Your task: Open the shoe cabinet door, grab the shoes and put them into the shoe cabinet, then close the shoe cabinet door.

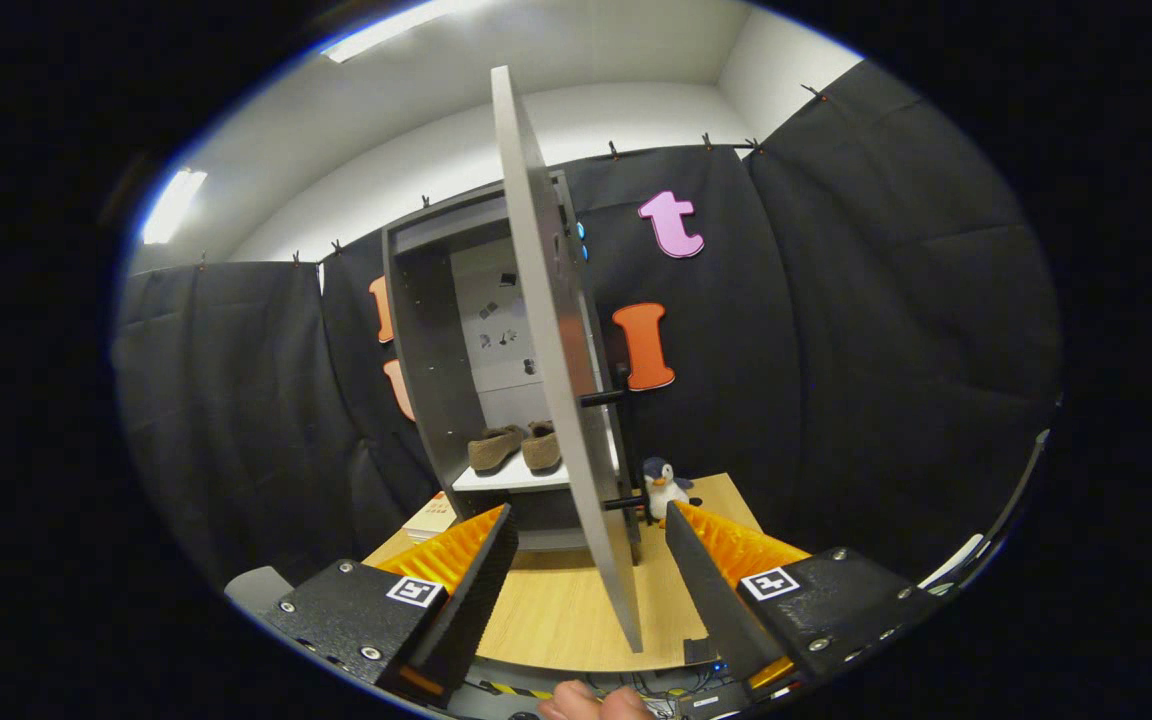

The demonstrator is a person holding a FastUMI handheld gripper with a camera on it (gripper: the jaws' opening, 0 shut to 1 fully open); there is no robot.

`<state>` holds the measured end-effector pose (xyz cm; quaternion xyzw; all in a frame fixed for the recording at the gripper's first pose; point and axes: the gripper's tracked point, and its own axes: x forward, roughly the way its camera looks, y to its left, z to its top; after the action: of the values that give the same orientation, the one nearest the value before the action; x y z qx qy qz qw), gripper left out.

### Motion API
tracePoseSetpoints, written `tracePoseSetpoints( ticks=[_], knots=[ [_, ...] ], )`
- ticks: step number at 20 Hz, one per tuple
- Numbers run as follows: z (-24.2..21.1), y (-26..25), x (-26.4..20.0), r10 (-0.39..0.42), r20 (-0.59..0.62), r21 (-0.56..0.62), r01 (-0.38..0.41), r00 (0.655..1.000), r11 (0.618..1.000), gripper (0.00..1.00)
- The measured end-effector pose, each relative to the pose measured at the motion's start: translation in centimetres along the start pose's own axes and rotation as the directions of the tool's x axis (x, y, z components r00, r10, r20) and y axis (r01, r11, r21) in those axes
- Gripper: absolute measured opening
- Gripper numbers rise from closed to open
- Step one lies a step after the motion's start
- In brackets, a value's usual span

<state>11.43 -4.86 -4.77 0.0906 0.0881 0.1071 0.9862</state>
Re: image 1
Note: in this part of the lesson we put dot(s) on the beige cover book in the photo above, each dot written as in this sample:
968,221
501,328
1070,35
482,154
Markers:
433,515

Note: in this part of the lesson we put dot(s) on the black backdrop cloth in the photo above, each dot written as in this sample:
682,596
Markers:
886,350

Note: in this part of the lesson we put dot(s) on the ceiling light panel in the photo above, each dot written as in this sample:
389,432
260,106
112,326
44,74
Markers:
396,28
174,205

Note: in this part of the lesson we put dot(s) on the grey shoe cabinet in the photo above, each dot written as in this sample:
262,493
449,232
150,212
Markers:
426,350

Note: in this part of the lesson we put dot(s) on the penguin plush toy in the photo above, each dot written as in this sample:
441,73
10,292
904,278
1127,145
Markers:
664,485

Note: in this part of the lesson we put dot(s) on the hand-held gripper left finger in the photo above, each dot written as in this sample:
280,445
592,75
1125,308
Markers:
471,600

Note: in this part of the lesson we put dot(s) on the beige shoe cabinet door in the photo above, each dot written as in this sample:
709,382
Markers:
576,450

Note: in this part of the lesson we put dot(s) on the dark metal frame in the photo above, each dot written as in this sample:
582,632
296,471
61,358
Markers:
1011,500

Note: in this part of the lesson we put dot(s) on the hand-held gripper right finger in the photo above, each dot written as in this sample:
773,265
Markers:
706,600

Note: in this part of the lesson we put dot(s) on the brown fuzzy shoe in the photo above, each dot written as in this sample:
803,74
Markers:
541,450
491,450

